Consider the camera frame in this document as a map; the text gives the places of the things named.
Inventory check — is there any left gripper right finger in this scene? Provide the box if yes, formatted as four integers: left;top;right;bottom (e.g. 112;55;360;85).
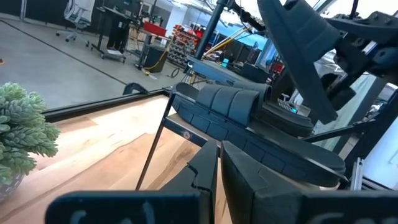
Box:
220;140;308;224

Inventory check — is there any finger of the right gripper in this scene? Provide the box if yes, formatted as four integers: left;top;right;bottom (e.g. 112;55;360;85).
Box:
325;11;398;45
256;0;341;125

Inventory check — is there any black table clamp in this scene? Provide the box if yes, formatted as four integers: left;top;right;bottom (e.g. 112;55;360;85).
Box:
122;82;150;96

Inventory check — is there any black table edge frame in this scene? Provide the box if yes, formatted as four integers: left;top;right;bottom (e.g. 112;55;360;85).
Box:
42;88;172;124

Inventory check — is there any black rig frame strut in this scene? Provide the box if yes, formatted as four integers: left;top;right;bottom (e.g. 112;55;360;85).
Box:
341;90;398;189

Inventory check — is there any black box on floor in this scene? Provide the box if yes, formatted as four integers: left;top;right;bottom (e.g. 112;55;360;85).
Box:
143;44;169;74

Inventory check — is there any black metal pole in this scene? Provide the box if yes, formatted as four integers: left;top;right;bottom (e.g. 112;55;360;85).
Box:
193;0;227;60

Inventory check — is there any parts bin rack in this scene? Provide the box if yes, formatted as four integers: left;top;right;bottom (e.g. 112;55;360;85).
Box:
167;24;205;68

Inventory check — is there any green artificial plant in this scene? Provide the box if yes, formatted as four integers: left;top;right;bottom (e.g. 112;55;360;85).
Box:
0;82;62;187

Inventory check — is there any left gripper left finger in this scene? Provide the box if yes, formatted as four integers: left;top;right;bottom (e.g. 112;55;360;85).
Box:
160;139;219;224

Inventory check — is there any blue grey workbench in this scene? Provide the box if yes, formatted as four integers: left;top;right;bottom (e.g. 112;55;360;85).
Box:
186;55;249;86

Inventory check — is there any white side panel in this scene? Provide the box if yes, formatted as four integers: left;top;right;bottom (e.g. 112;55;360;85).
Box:
351;124;398;191

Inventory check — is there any white office chair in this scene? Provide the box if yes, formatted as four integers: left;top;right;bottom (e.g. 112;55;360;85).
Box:
55;0;96;47

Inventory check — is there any red storage bin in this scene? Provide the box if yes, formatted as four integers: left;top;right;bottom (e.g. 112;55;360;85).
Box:
142;21;168;37

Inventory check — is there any patterned plant pot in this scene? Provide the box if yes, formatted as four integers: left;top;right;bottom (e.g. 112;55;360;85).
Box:
0;173;25;203

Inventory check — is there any black standing desk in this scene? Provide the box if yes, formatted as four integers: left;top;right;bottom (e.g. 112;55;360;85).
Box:
91;5;139;63

